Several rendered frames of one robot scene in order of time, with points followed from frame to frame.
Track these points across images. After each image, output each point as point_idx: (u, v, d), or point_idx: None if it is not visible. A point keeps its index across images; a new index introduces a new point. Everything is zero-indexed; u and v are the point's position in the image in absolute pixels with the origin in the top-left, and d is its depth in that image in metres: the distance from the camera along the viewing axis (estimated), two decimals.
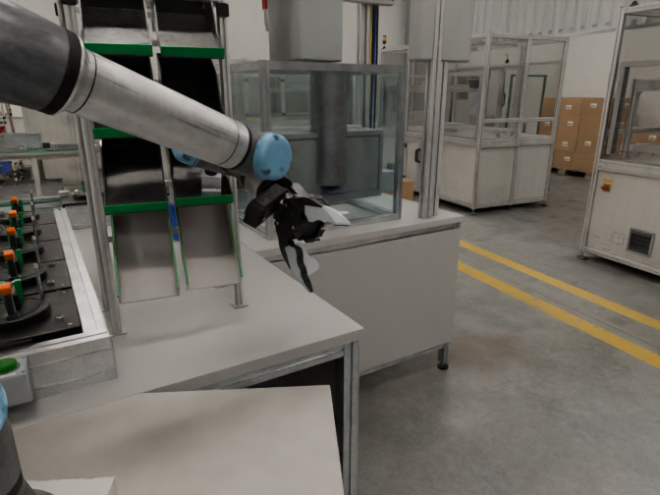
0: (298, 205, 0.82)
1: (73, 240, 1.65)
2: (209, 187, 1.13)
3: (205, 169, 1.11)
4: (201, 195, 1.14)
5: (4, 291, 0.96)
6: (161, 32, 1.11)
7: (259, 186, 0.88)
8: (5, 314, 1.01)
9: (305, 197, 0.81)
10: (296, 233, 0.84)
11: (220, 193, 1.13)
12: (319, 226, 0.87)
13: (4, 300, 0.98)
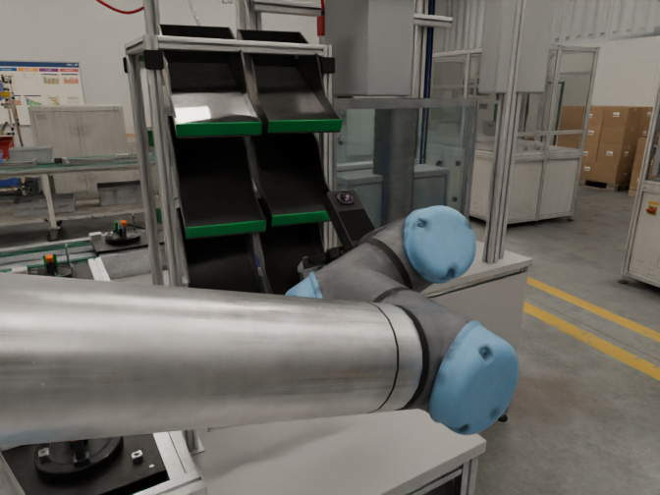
0: (326, 252, 0.69)
1: None
2: None
3: None
4: None
5: None
6: None
7: None
8: (73, 458, 0.80)
9: (310, 255, 0.70)
10: None
11: None
12: None
13: (74, 445, 0.77)
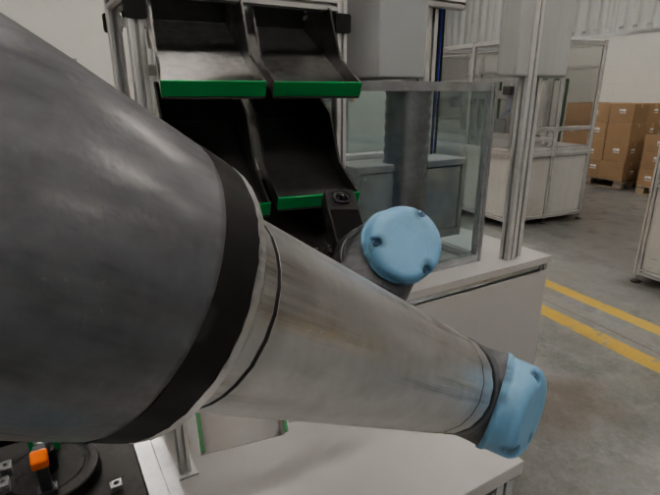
0: (318, 250, 0.69)
1: None
2: None
3: None
4: None
5: (37, 466, 0.62)
6: None
7: None
8: (37, 488, 0.66)
9: None
10: None
11: None
12: None
13: (36, 474, 0.63)
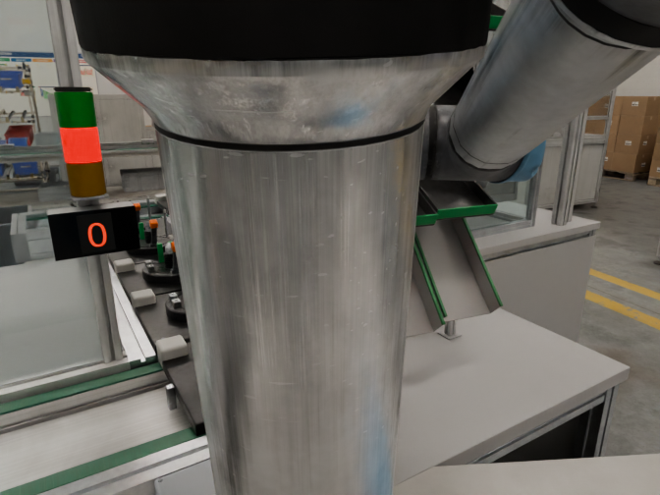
0: None
1: None
2: None
3: None
4: None
5: None
6: None
7: None
8: None
9: None
10: None
11: None
12: None
13: None
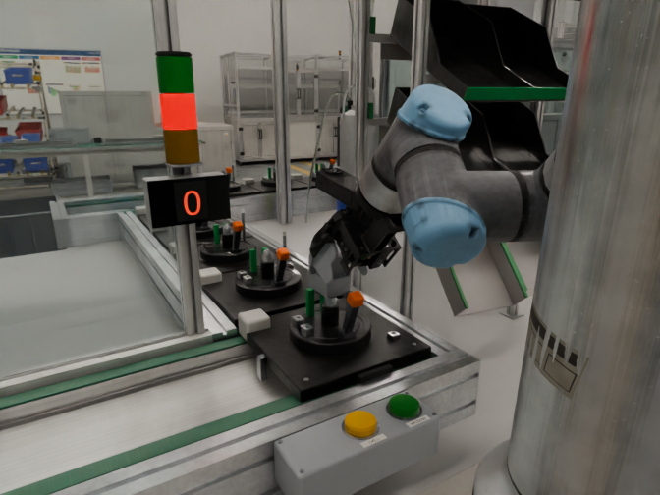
0: (328, 227, 0.71)
1: (266, 237, 1.42)
2: (333, 274, 0.78)
3: None
4: (322, 293, 0.78)
5: (357, 302, 0.73)
6: None
7: None
8: (338, 332, 0.77)
9: (314, 236, 0.71)
10: None
11: (350, 280, 0.78)
12: (360, 259, 0.70)
13: (351, 313, 0.74)
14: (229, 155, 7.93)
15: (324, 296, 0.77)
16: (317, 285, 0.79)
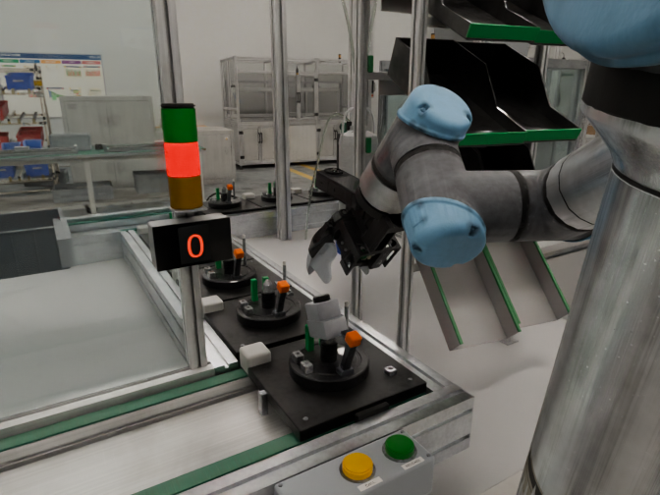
0: (328, 227, 0.70)
1: (266, 258, 1.44)
2: (329, 317, 0.81)
3: (316, 297, 0.82)
4: (322, 337, 0.80)
5: (356, 343, 0.75)
6: None
7: None
8: (336, 368, 0.80)
9: (313, 235, 0.71)
10: None
11: (346, 320, 0.81)
12: (360, 259, 0.70)
13: (349, 352, 0.77)
14: (229, 159, 7.96)
15: (324, 339, 0.80)
16: (317, 331, 0.82)
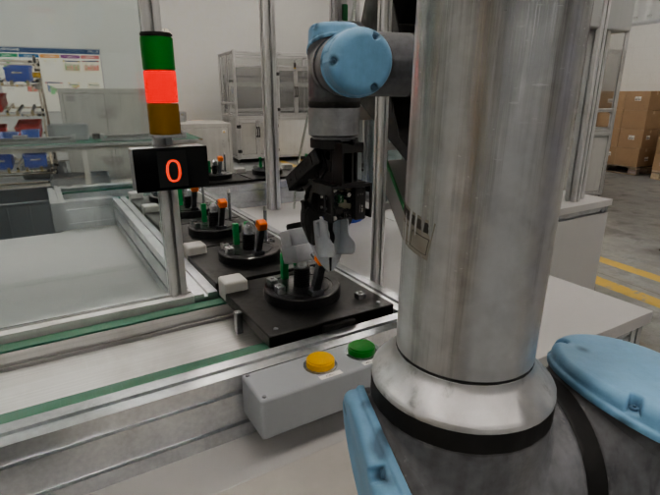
0: (308, 207, 0.75)
1: (252, 217, 1.49)
2: (301, 242, 0.86)
3: (289, 224, 0.86)
4: (294, 260, 0.85)
5: None
6: None
7: None
8: (307, 290, 0.85)
9: (301, 221, 0.75)
10: None
11: None
12: (345, 216, 0.72)
13: (318, 271, 0.81)
14: (227, 152, 8.00)
15: (296, 262, 0.85)
16: (290, 256, 0.86)
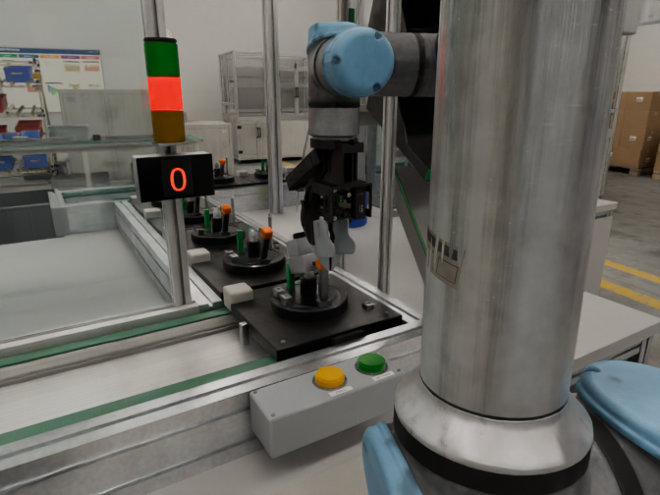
0: (308, 207, 0.75)
1: (255, 222, 1.47)
2: (307, 251, 0.84)
3: (296, 233, 0.85)
4: (301, 270, 0.83)
5: None
6: None
7: None
8: (314, 301, 0.83)
9: (301, 221, 0.75)
10: None
11: None
12: (345, 216, 0.72)
13: (321, 277, 0.81)
14: (227, 153, 7.99)
15: (303, 272, 0.83)
16: (297, 266, 0.84)
